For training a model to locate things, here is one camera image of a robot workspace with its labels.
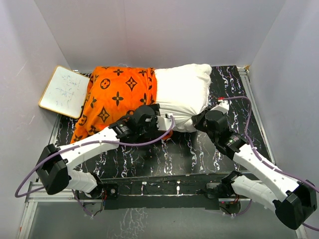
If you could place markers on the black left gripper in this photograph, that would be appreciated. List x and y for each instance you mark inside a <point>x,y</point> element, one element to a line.
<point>154,130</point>

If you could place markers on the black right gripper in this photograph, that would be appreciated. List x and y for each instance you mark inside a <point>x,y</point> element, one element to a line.
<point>198,119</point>

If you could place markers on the white pillow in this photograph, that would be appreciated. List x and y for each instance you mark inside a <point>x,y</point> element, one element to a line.
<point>183,91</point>

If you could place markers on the orange patterned plush pillowcase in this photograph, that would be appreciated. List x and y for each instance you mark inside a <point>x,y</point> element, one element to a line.
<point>114,92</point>

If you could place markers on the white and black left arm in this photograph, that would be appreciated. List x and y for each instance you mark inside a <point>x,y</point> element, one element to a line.
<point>56,165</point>

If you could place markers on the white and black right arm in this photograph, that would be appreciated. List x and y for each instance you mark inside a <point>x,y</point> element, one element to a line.
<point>292,200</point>

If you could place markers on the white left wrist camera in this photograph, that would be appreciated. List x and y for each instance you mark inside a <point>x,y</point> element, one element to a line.
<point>166,122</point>

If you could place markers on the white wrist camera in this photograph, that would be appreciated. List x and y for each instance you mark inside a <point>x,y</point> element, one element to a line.
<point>166,122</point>
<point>222,106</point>

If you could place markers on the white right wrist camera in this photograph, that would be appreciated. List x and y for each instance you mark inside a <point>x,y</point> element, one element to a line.
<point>222,106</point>

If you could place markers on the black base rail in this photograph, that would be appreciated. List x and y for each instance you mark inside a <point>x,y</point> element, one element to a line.
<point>155,192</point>

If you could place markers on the white board with wooden frame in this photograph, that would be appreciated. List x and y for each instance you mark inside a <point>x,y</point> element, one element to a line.
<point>65,92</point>

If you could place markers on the aluminium frame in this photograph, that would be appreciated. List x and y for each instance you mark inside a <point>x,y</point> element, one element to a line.
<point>37,193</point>

